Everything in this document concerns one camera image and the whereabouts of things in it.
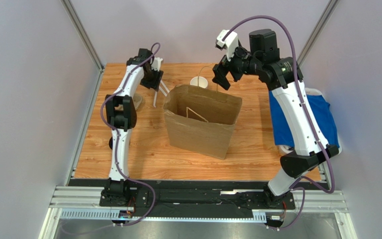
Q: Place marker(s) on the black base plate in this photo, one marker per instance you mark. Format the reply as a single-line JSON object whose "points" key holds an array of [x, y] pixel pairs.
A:
{"points": [[197, 199]]}

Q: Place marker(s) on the far kraft paper cup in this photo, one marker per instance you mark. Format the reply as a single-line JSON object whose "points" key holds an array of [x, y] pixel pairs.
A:
{"points": [[199, 81]]}

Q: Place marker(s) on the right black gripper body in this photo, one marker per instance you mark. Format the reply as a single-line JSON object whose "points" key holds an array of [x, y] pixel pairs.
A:
{"points": [[225, 70]]}

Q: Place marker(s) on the blue cloth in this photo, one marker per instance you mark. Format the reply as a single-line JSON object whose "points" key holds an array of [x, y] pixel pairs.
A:
{"points": [[323, 122]]}

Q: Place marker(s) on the white plastic basket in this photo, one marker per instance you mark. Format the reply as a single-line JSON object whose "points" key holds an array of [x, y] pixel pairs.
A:
{"points": [[313, 92]]}

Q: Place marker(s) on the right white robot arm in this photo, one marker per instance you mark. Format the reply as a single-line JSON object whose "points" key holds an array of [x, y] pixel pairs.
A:
{"points": [[311, 147]]}

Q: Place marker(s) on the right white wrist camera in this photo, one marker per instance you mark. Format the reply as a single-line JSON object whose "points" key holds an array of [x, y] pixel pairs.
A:
{"points": [[229, 41]]}

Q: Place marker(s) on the white straw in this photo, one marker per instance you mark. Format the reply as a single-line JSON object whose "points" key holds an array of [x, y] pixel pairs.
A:
{"points": [[163, 88], [155, 99]]}

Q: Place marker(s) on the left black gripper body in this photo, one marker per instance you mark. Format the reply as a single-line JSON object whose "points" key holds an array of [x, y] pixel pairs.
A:
{"points": [[152, 80]]}

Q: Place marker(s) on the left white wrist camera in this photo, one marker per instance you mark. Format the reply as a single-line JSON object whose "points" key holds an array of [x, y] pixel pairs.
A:
{"points": [[156, 64]]}

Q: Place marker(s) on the aluminium rail frame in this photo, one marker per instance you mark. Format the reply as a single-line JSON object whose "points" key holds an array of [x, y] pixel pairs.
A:
{"points": [[75, 203]]}

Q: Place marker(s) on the brown paper bag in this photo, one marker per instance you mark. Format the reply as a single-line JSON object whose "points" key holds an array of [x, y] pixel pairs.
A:
{"points": [[198, 119]]}

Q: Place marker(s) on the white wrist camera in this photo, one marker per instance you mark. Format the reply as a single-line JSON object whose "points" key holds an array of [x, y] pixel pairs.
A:
{"points": [[229, 41], [156, 64]]}

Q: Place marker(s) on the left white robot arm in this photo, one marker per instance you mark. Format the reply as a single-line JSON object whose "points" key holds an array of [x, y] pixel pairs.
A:
{"points": [[121, 117]]}

